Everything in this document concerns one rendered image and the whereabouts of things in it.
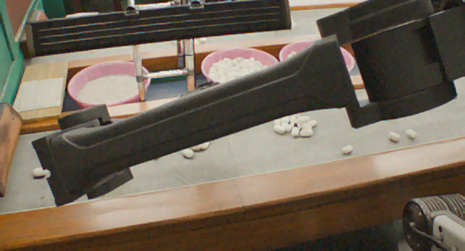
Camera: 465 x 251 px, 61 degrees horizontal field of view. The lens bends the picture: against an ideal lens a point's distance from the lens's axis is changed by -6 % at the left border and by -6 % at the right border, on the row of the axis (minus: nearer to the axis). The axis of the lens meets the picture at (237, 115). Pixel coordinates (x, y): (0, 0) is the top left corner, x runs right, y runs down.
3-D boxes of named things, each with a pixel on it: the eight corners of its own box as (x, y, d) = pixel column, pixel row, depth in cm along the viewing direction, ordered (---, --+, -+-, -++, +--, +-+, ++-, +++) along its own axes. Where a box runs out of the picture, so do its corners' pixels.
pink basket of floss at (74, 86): (168, 99, 143) (167, 75, 137) (111, 140, 124) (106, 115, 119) (115, 76, 154) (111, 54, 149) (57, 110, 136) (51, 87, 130)
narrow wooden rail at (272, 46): (458, 50, 183) (465, 28, 176) (31, 100, 145) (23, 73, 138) (451, 45, 187) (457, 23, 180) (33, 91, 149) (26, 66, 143)
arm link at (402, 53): (501, 63, 31) (481, -2, 31) (384, 105, 32) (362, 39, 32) (452, 63, 40) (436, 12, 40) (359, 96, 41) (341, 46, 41)
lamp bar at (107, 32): (292, 30, 103) (295, 2, 99) (28, 59, 90) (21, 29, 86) (281, 17, 109) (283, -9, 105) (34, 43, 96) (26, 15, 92)
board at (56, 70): (61, 118, 118) (60, 114, 117) (9, 125, 115) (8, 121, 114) (69, 63, 144) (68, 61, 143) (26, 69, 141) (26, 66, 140)
